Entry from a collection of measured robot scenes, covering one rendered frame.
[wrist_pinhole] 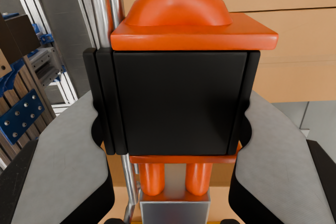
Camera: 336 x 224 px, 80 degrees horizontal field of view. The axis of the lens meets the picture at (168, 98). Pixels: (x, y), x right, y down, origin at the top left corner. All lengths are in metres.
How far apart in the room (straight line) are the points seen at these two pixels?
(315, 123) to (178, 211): 1.95
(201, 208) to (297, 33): 0.81
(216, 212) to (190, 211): 0.32
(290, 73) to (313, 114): 1.07
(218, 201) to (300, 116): 1.57
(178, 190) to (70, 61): 1.19
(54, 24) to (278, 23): 1.06
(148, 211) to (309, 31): 0.87
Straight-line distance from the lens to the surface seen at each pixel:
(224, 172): 0.47
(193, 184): 0.18
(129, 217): 0.24
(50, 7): 1.26
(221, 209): 0.52
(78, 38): 1.25
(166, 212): 0.20
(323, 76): 1.08
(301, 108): 1.93
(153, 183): 0.18
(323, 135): 2.25
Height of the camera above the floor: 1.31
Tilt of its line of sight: 58 degrees down
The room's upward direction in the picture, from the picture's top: 180 degrees counter-clockwise
